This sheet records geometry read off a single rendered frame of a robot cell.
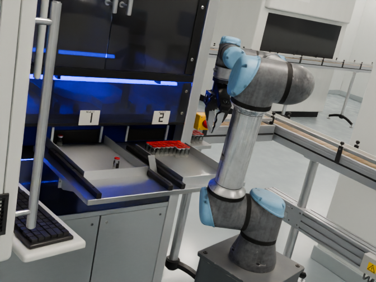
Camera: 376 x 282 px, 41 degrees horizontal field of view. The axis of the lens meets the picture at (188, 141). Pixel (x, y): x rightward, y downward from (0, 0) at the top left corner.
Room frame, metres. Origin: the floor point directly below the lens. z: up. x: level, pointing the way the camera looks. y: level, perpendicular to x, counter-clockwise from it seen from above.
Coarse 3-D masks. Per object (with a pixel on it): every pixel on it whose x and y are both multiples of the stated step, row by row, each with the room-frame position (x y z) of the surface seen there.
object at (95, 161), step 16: (48, 144) 1.80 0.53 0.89; (64, 144) 1.86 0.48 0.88; (80, 144) 1.90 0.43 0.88; (96, 144) 1.94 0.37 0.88; (112, 144) 1.93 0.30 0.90; (80, 160) 1.73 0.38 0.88; (96, 160) 1.77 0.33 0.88; (112, 160) 1.80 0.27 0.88; (128, 160) 1.83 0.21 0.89; (96, 176) 1.59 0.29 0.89; (112, 176) 1.63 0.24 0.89; (128, 176) 1.68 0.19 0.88
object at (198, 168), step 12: (168, 156) 1.98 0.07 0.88; (192, 156) 2.05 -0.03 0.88; (204, 156) 2.00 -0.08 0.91; (168, 168) 1.76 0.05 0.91; (180, 168) 1.87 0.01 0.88; (192, 168) 1.89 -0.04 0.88; (204, 168) 1.92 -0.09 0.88; (216, 168) 1.94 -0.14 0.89; (180, 180) 1.70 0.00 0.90; (192, 180) 1.72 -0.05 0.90; (204, 180) 1.76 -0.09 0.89
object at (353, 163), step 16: (272, 112) 2.75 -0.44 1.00; (288, 112) 2.83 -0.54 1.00; (288, 128) 2.73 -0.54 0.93; (304, 128) 2.69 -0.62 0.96; (288, 144) 2.64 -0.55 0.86; (304, 144) 2.56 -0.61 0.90; (320, 144) 2.50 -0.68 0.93; (336, 144) 2.45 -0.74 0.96; (320, 160) 2.47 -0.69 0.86; (336, 160) 2.39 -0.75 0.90; (352, 160) 2.34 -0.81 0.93; (368, 160) 2.30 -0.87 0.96; (352, 176) 2.32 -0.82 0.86; (368, 176) 2.26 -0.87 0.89
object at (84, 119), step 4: (80, 112) 1.81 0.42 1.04; (84, 112) 1.83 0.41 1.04; (88, 112) 1.84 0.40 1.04; (92, 112) 1.85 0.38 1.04; (96, 112) 1.86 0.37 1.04; (80, 116) 1.82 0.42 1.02; (84, 116) 1.83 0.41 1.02; (88, 116) 1.84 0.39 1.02; (92, 116) 1.85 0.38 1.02; (96, 116) 1.86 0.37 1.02; (80, 120) 1.82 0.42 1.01; (84, 120) 1.83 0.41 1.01; (88, 120) 1.84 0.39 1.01; (92, 120) 1.85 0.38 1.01; (96, 120) 1.86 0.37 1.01; (80, 124) 1.82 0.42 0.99; (84, 124) 1.83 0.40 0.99; (88, 124) 1.84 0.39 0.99; (92, 124) 1.85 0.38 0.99; (96, 124) 1.86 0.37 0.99
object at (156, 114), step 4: (156, 112) 2.04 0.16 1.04; (160, 112) 2.05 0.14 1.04; (164, 112) 2.07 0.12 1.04; (168, 112) 2.08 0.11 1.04; (156, 116) 2.04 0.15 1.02; (160, 116) 2.06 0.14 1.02; (164, 116) 2.07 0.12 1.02; (168, 116) 2.09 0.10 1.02; (152, 120) 2.03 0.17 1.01; (156, 120) 2.05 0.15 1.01; (160, 120) 2.06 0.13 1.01; (164, 120) 2.08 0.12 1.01
